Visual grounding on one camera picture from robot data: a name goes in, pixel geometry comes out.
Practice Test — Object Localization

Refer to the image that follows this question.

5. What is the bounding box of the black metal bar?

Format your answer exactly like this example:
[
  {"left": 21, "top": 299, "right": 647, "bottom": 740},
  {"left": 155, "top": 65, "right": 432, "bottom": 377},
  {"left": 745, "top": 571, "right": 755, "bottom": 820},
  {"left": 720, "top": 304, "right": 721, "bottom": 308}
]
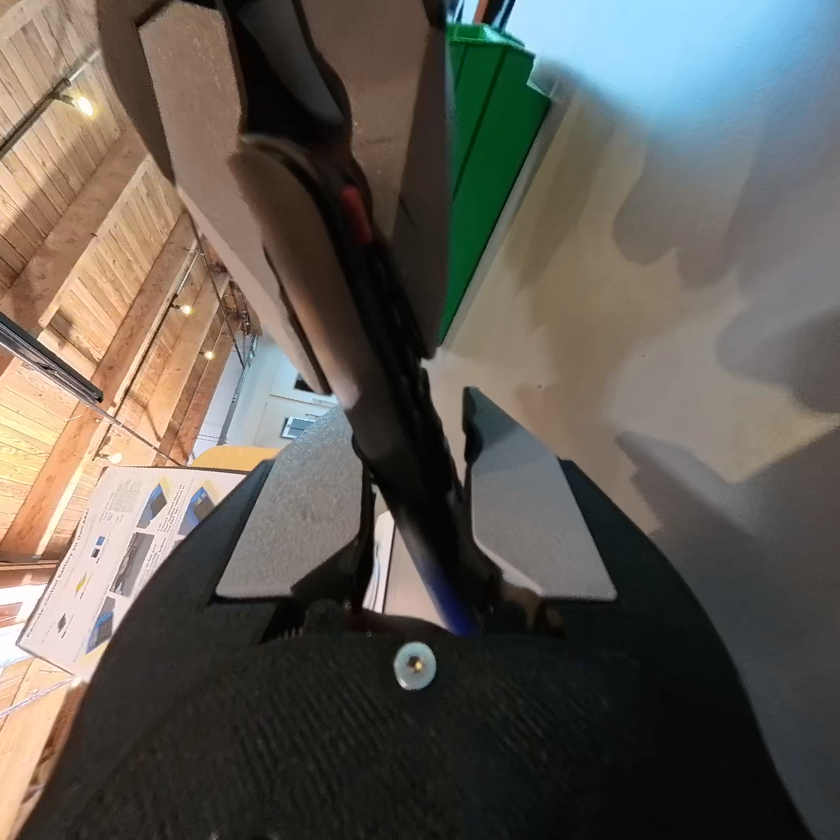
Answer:
[{"left": 0, "top": 312, "right": 105, "bottom": 403}]

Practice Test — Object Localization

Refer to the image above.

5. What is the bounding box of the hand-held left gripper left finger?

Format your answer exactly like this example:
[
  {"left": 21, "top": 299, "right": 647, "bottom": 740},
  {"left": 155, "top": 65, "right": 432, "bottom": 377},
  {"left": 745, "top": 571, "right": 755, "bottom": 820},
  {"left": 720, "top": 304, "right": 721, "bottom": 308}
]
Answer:
[{"left": 214, "top": 406, "right": 376, "bottom": 599}]

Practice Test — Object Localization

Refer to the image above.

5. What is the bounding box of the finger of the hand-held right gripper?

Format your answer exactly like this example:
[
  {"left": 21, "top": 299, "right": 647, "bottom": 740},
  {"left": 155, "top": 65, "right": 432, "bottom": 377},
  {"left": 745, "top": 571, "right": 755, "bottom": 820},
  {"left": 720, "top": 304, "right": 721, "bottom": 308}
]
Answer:
[
  {"left": 97, "top": 0, "right": 333, "bottom": 396},
  {"left": 298, "top": 0, "right": 455, "bottom": 360}
]

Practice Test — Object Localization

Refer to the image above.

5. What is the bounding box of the printed instruction sheet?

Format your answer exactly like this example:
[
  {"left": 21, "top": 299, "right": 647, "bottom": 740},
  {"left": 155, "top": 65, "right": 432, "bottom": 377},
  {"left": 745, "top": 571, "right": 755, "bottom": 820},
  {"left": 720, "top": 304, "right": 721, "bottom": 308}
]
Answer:
[{"left": 18, "top": 465, "right": 252, "bottom": 678}]

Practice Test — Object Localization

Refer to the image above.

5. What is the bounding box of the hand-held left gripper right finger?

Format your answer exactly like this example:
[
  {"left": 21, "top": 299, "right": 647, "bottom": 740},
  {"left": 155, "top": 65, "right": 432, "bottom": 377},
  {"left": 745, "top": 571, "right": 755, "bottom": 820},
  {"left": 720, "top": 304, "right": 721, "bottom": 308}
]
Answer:
[{"left": 461, "top": 386, "right": 619, "bottom": 602}]

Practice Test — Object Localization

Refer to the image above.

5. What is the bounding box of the green plastic bin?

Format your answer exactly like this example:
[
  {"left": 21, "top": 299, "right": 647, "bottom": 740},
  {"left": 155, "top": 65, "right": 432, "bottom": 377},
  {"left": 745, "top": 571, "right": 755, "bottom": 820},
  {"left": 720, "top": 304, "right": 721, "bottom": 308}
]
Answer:
[{"left": 438, "top": 21, "right": 553, "bottom": 345}]

